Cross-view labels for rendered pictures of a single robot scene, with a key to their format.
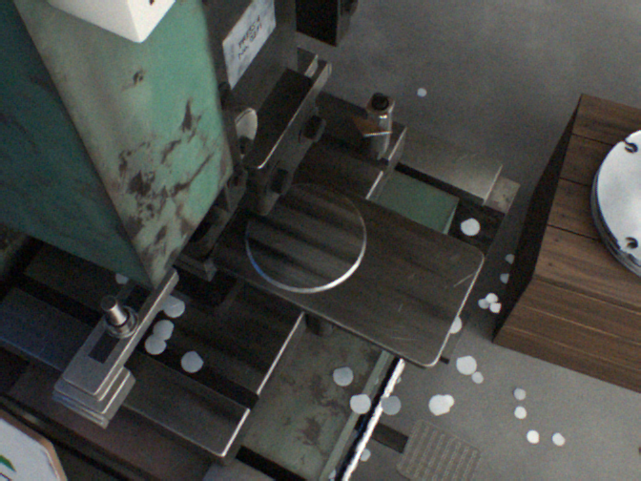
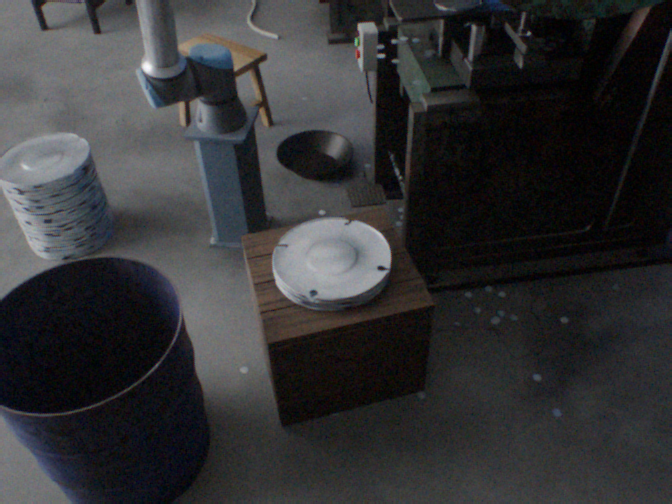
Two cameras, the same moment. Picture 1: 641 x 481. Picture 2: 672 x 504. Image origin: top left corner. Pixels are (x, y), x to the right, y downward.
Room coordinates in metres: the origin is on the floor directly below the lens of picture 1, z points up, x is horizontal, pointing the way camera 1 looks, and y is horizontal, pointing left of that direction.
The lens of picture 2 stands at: (1.55, -1.22, 1.46)
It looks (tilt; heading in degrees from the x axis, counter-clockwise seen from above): 43 degrees down; 146
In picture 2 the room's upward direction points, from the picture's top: 2 degrees counter-clockwise
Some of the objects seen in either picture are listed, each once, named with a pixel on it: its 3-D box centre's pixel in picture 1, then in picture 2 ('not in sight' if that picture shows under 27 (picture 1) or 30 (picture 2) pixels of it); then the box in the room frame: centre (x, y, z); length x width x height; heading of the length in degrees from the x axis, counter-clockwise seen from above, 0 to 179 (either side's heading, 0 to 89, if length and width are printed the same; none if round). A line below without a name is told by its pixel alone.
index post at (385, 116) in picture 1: (377, 125); (476, 40); (0.51, -0.07, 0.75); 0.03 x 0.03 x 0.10; 63
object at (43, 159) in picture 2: not in sight; (42, 158); (-0.38, -1.03, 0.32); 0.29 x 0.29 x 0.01
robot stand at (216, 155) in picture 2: not in sight; (232, 180); (-0.02, -0.55, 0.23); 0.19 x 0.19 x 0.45; 46
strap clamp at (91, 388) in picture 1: (115, 328); not in sight; (0.27, 0.20, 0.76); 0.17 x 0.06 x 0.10; 153
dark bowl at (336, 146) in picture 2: not in sight; (315, 158); (-0.18, -0.12, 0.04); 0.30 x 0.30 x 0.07
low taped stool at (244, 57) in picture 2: not in sight; (221, 90); (-0.67, -0.26, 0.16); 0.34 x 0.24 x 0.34; 16
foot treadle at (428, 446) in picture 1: (314, 400); (434, 192); (0.35, 0.00, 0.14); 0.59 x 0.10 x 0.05; 63
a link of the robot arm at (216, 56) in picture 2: not in sight; (211, 70); (-0.02, -0.56, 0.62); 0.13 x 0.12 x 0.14; 83
